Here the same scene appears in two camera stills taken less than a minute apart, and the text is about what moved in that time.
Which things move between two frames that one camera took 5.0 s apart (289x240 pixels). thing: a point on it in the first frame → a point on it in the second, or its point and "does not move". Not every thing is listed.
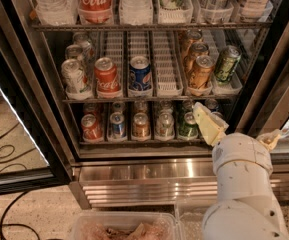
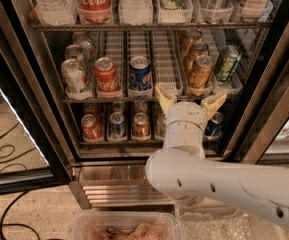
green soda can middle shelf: (230, 57) does not move
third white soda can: (83, 39) does not move
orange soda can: (200, 76) does not move
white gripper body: (241, 151) → (186, 113)
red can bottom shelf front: (91, 128) does not move
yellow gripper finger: (269, 139) → (212, 103)
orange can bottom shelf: (140, 126) does not move
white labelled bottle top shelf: (257, 2) does not move
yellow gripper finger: (211, 125) → (165, 101)
